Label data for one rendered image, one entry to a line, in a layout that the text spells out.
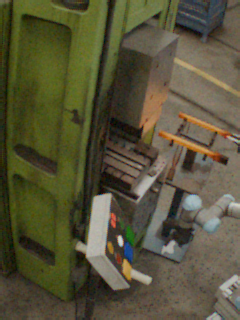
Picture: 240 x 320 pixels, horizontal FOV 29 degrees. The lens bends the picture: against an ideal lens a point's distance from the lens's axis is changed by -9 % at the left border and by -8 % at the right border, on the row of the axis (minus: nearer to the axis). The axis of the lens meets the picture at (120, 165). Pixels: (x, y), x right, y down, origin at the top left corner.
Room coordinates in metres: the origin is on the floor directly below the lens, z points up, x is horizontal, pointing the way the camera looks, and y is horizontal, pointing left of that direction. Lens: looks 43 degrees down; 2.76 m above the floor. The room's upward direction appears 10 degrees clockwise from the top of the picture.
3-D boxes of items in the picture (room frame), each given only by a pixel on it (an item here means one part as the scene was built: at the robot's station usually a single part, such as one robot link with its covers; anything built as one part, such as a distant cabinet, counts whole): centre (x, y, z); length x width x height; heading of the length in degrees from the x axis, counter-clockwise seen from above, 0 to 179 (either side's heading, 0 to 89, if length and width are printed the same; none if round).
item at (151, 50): (1.98, 0.07, 1.56); 0.42 x 0.39 x 0.40; 68
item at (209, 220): (1.39, -0.42, 1.23); 0.11 x 0.11 x 0.08; 53
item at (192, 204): (1.43, -0.33, 1.23); 0.09 x 0.08 x 0.11; 53
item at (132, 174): (1.94, 0.09, 0.96); 0.42 x 0.20 x 0.09; 68
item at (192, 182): (2.28, -0.41, 0.69); 0.40 x 0.30 x 0.02; 162
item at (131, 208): (1.99, 0.08, 0.69); 0.56 x 0.38 x 0.45; 68
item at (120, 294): (1.84, -0.15, 0.01); 0.58 x 0.39 x 0.01; 158
